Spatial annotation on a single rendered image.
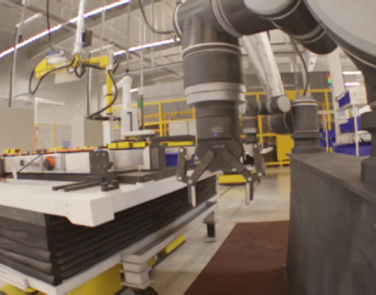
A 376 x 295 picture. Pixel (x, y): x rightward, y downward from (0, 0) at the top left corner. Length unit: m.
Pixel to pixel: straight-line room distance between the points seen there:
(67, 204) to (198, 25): 0.74
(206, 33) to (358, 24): 0.32
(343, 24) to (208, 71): 0.29
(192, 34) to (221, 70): 0.08
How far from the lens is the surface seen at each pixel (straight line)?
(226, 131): 0.49
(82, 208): 0.98
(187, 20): 0.53
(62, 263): 1.33
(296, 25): 0.49
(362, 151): 3.92
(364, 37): 0.25
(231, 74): 0.49
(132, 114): 5.60
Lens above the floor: 0.99
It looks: level
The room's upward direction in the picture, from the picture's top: 3 degrees counter-clockwise
